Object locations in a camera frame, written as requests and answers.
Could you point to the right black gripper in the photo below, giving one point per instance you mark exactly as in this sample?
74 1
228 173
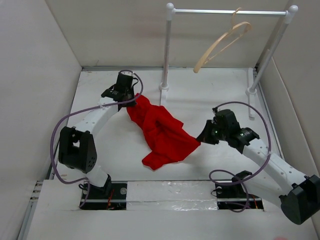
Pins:
205 136

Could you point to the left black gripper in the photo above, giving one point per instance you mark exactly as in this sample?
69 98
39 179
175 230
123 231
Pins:
131 91

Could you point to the red t shirt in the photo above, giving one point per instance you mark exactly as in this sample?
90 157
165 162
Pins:
168 141

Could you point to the beige plastic clothes hanger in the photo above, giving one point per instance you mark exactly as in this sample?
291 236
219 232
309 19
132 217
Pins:
235 33

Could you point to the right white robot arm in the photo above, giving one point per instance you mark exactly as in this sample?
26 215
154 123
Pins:
298 195

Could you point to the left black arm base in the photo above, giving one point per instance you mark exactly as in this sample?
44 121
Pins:
114 199

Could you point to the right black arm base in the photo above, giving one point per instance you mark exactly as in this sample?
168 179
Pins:
234 197

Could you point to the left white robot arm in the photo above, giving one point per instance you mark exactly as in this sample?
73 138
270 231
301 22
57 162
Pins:
77 149

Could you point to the white and silver clothes rack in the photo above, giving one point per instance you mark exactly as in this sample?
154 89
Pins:
243 53

